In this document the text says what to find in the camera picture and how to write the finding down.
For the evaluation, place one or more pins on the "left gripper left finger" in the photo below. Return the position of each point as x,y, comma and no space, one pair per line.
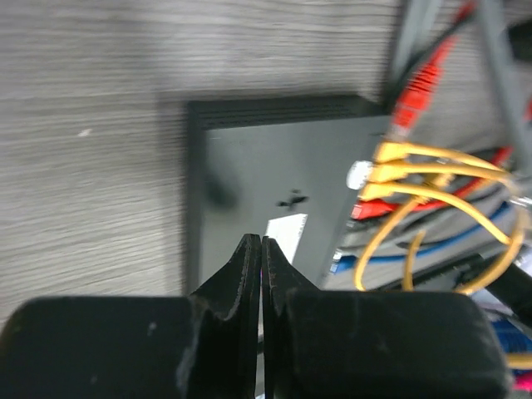
203,345

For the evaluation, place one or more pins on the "black network switch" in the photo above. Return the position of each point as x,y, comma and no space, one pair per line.
276,167

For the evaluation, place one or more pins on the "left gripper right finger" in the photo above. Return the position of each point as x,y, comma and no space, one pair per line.
348,344

